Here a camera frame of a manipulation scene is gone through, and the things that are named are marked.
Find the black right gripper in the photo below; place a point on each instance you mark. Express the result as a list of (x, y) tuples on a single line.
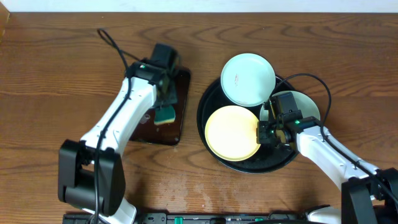
[(262, 136)]

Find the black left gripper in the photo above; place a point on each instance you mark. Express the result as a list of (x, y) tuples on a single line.
[(169, 94)]

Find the green and yellow sponge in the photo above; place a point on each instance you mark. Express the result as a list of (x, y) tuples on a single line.
[(164, 115)]

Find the yellow plate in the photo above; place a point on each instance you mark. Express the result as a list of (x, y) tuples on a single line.
[(230, 133)]

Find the mint green plate with stain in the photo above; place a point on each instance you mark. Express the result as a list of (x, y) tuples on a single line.
[(248, 79)]

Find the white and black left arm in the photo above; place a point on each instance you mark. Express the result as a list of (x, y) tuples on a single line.
[(90, 171)]

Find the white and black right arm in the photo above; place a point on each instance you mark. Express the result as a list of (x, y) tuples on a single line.
[(368, 193)]

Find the round black tray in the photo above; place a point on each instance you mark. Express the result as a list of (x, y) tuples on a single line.
[(265, 160)]

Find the black rectangular water tray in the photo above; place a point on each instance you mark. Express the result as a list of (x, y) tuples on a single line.
[(166, 134)]

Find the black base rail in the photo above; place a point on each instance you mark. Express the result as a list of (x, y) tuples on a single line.
[(275, 217)]

